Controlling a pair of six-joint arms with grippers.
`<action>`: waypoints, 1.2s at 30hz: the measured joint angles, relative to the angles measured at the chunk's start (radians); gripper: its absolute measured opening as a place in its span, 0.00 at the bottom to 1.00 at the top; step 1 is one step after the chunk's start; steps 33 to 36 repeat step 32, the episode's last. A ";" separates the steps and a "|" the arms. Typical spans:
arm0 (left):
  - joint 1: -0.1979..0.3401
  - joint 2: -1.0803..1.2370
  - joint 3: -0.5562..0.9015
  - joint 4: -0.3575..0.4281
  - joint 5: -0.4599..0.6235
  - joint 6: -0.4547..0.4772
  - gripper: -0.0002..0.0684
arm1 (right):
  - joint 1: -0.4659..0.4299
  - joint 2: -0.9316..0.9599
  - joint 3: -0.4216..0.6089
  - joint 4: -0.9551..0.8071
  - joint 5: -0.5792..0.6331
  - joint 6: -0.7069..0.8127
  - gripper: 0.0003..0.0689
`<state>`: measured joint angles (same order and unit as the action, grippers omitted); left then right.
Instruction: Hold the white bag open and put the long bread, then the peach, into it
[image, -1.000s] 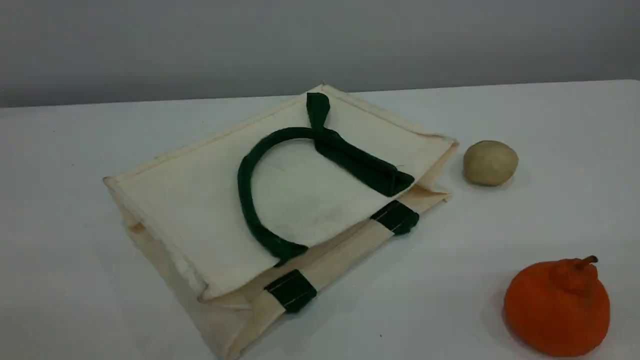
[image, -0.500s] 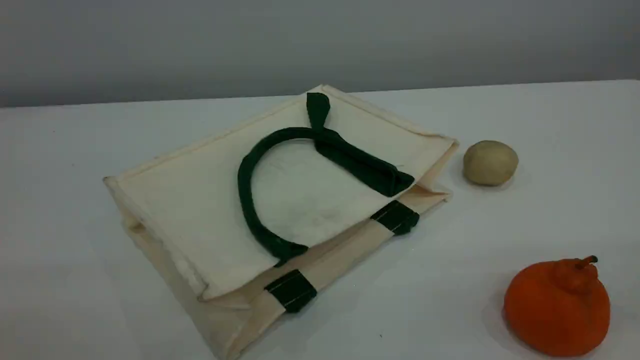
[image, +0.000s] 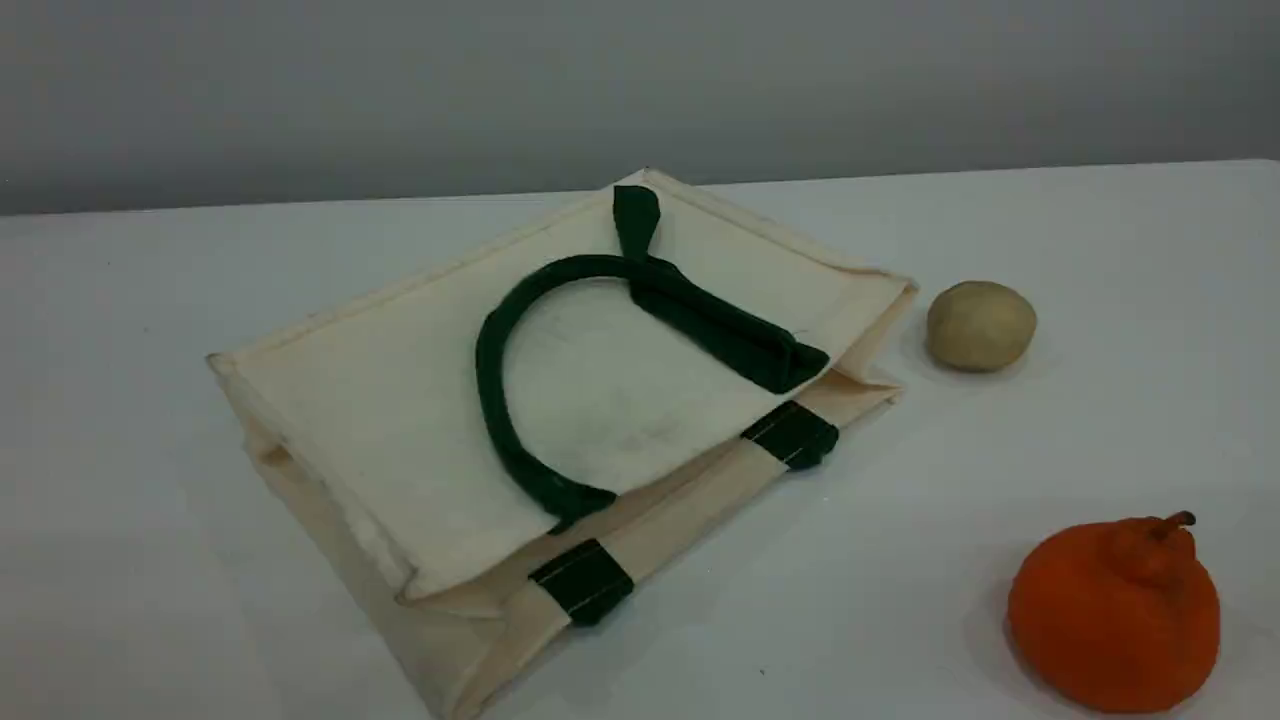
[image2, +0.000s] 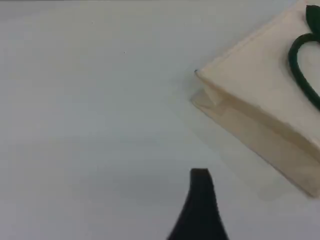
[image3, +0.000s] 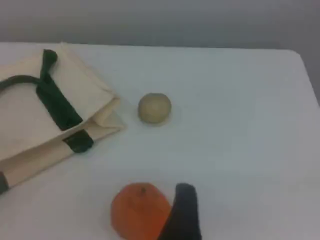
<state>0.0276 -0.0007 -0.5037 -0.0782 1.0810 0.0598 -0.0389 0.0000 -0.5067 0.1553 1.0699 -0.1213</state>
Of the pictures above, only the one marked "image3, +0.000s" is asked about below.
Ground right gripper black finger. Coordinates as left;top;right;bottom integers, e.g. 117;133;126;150
159;182;203;240

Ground white canvas bag green handles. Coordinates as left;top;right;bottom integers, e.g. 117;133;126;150
0;42;127;196

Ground orange tangerine with stem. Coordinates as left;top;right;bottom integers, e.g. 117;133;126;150
110;182;174;240

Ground beige potato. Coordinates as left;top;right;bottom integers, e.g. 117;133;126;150
137;92;173;125

